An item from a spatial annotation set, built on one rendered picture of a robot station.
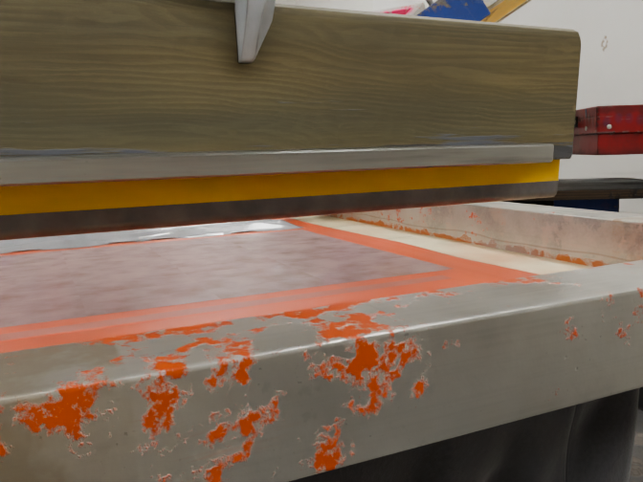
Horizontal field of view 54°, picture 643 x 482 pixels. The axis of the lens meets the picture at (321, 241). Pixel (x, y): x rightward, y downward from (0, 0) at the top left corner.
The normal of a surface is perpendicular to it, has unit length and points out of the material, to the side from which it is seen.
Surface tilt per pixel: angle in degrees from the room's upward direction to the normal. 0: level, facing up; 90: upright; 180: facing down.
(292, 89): 93
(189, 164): 93
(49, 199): 93
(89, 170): 93
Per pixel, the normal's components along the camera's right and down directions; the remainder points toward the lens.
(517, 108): 0.45, 0.18
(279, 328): -0.03, -0.99
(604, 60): -0.90, 0.09
